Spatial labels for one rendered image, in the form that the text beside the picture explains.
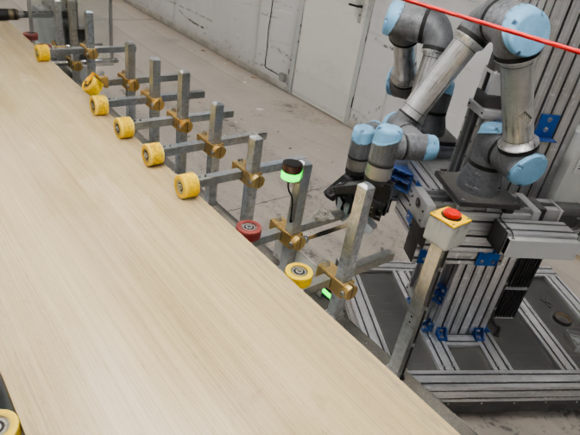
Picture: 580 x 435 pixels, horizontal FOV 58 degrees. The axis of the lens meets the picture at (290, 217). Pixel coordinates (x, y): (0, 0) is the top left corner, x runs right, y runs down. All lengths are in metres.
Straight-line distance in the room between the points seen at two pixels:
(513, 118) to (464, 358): 1.20
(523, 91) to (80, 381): 1.30
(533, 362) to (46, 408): 2.05
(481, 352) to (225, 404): 1.61
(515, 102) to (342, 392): 0.91
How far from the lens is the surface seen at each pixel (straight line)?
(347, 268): 1.52
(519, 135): 1.65
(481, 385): 2.36
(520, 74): 1.56
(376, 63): 4.87
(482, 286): 2.39
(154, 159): 1.91
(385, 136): 1.45
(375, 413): 1.18
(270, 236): 1.69
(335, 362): 1.25
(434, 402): 1.53
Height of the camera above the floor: 1.78
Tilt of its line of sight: 31 degrees down
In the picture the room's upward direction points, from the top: 10 degrees clockwise
